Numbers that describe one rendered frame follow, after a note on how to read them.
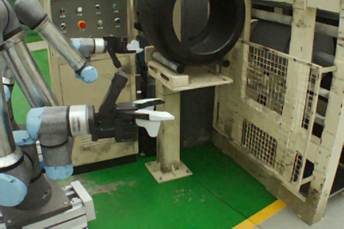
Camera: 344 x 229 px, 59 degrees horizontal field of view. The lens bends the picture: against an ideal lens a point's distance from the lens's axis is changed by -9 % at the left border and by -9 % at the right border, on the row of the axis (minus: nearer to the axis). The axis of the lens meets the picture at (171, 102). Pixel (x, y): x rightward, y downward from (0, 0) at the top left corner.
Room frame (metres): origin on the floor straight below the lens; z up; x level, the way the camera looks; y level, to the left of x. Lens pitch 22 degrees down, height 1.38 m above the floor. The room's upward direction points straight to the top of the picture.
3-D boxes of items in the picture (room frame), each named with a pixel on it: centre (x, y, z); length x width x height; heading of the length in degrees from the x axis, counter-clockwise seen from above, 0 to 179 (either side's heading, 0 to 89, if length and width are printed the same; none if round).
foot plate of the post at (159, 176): (2.07, 0.03, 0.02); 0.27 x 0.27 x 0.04; 25
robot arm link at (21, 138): (0.80, 0.46, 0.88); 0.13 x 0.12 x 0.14; 10
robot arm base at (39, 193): (0.81, 0.47, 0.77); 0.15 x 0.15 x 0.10
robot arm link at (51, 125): (0.70, 0.30, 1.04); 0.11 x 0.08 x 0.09; 99
